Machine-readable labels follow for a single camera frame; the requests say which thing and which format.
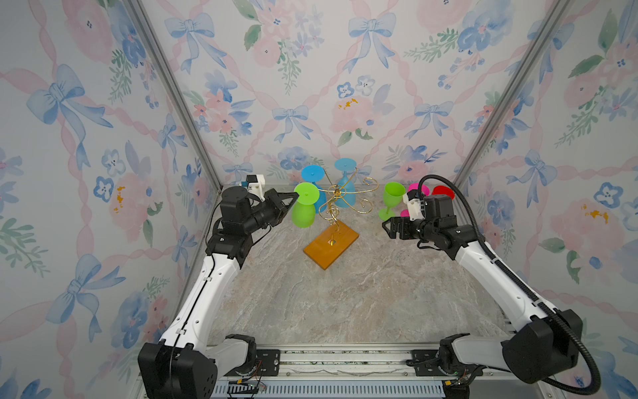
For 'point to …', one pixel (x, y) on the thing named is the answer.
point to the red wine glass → (444, 190)
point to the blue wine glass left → (313, 174)
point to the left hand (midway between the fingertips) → (300, 192)
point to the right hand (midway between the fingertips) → (394, 221)
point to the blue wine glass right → (345, 195)
